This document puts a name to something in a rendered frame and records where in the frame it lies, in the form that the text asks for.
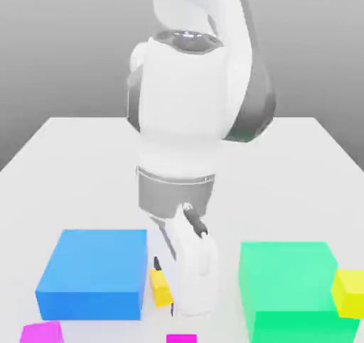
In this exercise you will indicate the large blue box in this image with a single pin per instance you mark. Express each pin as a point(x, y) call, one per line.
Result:
point(93, 272)

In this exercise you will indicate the small violet cube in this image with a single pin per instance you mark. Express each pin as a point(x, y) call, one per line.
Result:
point(41, 333)

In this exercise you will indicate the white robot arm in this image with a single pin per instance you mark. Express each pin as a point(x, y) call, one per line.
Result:
point(182, 98)

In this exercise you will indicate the small lime yellow cube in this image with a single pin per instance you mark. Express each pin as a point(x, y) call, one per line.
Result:
point(351, 292)

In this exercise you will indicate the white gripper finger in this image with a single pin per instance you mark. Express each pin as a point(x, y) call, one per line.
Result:
point(172, 310)
point(157, 263)

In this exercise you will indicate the large green box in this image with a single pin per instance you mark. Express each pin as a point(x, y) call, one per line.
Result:
point(287, 286)

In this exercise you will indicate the small pink cube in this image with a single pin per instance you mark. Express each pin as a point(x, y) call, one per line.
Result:
point(181, 338)

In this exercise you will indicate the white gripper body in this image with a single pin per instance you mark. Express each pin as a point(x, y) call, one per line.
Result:
point(193, 274)

